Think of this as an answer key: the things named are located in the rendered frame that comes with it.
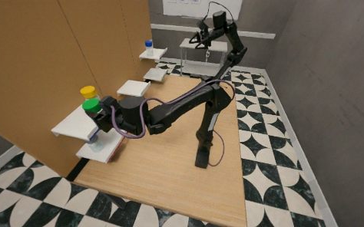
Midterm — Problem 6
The clear glass bottle with blue cap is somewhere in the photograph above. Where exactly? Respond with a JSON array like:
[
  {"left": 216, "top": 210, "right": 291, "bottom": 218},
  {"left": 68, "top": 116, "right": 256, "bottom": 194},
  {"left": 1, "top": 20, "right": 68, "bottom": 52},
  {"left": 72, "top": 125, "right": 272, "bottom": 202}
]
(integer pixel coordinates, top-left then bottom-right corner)
[{"left": 145, "top": 41, "right": 154, "bottom": 57}]

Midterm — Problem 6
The tan wooden wall panel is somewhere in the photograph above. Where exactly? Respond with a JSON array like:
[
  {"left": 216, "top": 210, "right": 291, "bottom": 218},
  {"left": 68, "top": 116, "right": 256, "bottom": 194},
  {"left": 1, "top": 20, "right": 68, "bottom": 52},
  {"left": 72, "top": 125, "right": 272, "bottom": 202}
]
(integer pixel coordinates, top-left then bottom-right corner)
[{"left": 0, "top": 0, "right": 156, "bottom": 182}]

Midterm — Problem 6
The white bottle with green cap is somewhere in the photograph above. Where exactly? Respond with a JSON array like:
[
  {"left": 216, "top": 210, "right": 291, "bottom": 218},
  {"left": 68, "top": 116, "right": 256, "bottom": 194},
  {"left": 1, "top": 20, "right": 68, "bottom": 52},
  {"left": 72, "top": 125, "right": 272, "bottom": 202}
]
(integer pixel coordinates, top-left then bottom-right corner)
[{"left": 81, "top": 99, "right": 103, "bottom": 127}]

